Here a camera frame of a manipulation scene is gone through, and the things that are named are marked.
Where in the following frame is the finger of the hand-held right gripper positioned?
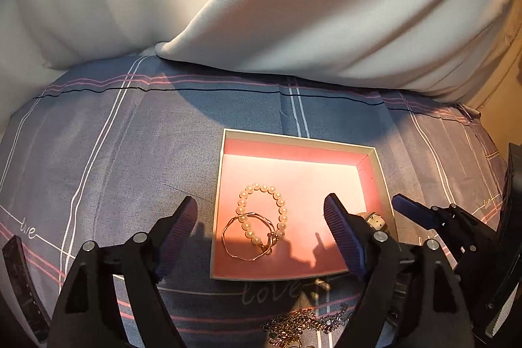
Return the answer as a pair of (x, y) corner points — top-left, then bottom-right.
(392, 193), (497, 284)

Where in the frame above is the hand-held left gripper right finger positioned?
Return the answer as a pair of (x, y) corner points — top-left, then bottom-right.
(323, 192), (476, 348)

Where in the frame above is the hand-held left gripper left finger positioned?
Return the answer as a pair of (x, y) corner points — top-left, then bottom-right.
(48, 196), (199, 348)

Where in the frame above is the silver wristwatch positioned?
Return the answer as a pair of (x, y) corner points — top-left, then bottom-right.
(357, 211), (387, 231)

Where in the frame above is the pink-lined jewelry box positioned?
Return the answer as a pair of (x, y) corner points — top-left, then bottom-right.
(209, 129), (399, 283)

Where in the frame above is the grey plaid bed sheet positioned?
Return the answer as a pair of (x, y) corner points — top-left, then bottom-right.
(0, 53), (508, 348)

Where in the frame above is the white pillow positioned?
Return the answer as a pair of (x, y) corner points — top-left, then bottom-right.
(157, 0), (515, 105)

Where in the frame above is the thin gold bracelet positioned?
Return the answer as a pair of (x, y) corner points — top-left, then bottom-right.
(222, 212), (282, 261)

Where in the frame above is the pearl bead bracelet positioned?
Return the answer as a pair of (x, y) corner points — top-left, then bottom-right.
(236, 182), (288, 249)

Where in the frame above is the metal chain necklace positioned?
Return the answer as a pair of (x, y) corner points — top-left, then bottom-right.
(260, 302), (352, 348)

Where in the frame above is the dark watch strap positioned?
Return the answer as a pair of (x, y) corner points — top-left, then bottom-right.
(2, 235), (52, 344)

